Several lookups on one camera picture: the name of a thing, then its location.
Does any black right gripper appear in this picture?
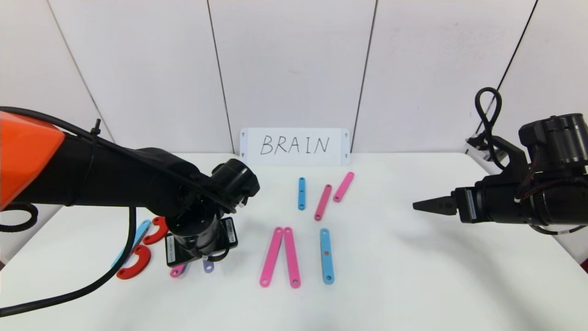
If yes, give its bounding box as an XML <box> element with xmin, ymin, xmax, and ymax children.
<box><xmin>413</xmin><ymin>181</ymin><xmax>521</xmax><ymax>224</ymax></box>

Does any long deep pink bar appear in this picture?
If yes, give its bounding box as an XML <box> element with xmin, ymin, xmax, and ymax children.
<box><xmin>283</xmin><ymin>227</ymin><xmax>302</xmax><ymax>289</ymax></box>
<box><xmin>314</xmin><ymin>184</ymin><xmax>333</xmax><ymax>222</ymax></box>

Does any white BRAIN sign card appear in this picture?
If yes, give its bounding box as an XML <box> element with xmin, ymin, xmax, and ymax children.
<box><xmin>240</xmin><ymin>128</ymin><xmax>351</xmax><ymax>166</ymax></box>

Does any short pink bar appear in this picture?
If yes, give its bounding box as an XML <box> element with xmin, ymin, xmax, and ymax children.
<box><xmin>333</xmin><ymin>172</ymin><xmax>355</xmax><ymax>203</ymax></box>

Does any long light blue bar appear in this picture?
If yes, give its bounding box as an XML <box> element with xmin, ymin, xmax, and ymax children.
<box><xmin>320</xmin><ymin>228</ymin><xmax>335</xmax><ymax>285</ymax></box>
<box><xmin>112</xmin><ymin>219</ymin><xmax>152</xmax><ymax>269</ymax></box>

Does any large red curved piece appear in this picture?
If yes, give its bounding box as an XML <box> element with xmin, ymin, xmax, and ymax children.
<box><xmin>116</xmin><ymin>245</ymin><xmax>152</xmax><ymax>280</ymax></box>
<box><xmin>143</xmin><ymin>216</ymin><xmax>169</xmax><ymax>245</ymax></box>

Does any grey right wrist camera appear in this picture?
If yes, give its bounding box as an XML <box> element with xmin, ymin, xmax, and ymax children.
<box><xmin>465</xmin><ymin>137</ymin><xmax>497</xmax><ymax>161</ymax></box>

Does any black right camera bracket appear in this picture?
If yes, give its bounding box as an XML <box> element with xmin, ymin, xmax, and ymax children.
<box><xmin>487</xmin><ymin>137</ymin><xmax>531</xmax><ymax>177</ymax></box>

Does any looped black right arm cable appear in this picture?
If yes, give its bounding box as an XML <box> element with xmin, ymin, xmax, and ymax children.
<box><xmin>475</xmin><ymin>87</ymin><xmax>503</xmax><ymax>171</ymax></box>

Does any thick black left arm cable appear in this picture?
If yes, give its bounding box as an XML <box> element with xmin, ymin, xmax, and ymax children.
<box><xmin>0</xmin><ymin>206</ymin><xmax>138</xmax><ymax>318</ymax></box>

